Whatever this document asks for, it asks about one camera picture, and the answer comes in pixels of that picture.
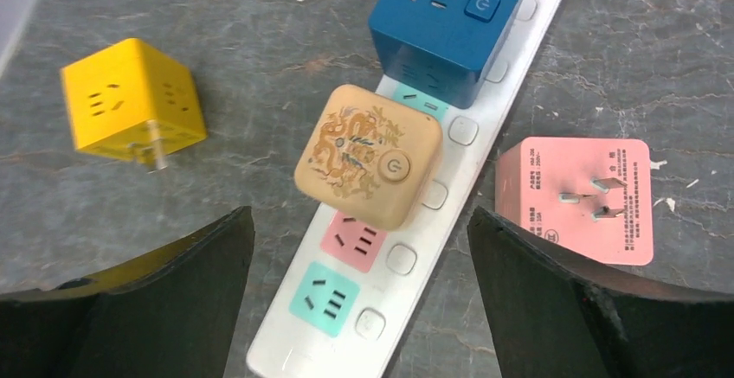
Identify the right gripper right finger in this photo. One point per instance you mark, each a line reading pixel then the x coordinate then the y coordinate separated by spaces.
pixel 555 313

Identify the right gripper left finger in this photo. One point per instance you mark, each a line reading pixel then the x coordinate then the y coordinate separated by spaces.
pixel 170 312

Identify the pink adapter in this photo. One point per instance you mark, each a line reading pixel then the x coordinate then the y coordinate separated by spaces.
pixel 590 195

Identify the white long power strip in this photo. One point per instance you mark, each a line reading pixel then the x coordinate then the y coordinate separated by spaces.
pixel 350 291

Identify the yellow cube adapter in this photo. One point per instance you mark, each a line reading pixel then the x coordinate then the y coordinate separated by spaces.
pixel 131 102

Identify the orange cube adapter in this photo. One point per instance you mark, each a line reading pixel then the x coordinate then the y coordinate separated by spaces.
pixel 370 157

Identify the blue white cube adapter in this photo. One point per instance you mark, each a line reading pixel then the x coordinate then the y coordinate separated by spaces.
pixel 444 48

